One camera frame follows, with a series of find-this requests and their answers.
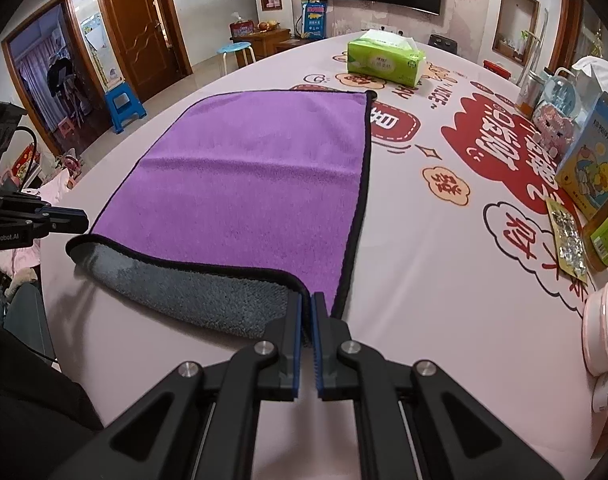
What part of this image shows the purple and grey towel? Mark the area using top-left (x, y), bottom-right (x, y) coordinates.
top-left (66, 90), bottom-right (377, 338)

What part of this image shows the pink cloth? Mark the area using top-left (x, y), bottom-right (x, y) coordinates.
top-left (0, 169), bottom-right (71, 301)

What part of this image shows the blue plastic step stool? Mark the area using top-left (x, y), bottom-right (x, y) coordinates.
top-left (104, 81), bottom-right (147, 133)

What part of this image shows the brown wooden door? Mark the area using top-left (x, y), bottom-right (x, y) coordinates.
top-left (98, 0), bottom-right (192, 102)

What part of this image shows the light blue round stool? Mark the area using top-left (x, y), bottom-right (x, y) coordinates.
top-left (217, 41), bottom-right (256, 75)

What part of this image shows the foil pill blister pack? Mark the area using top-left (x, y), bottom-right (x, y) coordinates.
top-left (546, 198), bottom-right (589, 284)

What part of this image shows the red tissue box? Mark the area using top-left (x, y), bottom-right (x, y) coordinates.
top-left (229, 12), bottom-right (255, 38)

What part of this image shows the brown wooden side cabinet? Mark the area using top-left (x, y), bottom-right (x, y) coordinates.
top-left (231, 27), bottom-right (292, 68)

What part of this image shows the fruit plate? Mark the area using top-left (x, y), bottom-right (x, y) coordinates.
top-left (256, 21), bottom-right (279, 32)

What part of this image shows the green labelled amber bottle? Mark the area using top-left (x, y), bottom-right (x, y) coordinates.
top-left (582, 200), bottom-right (608, 272)

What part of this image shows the blue standing poster board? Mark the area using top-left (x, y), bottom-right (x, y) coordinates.
top-left (302, 0), bottom-right (328, 40)

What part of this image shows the blue yellow cartoon box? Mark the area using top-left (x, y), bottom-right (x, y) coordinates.
top-left (555, 92), bottom-right (608, 220)

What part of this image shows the pink cartoon figure toy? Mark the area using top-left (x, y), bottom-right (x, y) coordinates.
top-left (532, 102), bottom-right (574, 162)

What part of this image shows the green tissue pack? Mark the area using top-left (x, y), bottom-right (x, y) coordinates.
top-left (347, 29), bottom-right (426, 88)

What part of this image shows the red basket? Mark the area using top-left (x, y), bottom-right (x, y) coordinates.
top-left (482, 60), bottom-right (512, 80)

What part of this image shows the clear glass jug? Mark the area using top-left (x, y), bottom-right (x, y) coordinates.
top-left (541, 67), bottom-right (581, 120)

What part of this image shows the black space heater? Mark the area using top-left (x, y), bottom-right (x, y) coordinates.
top-left (429, 34), bottom-right (458, 55)

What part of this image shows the white plastic bag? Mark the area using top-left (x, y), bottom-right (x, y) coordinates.
top-left (572, 55), bottom-right (608, 112)

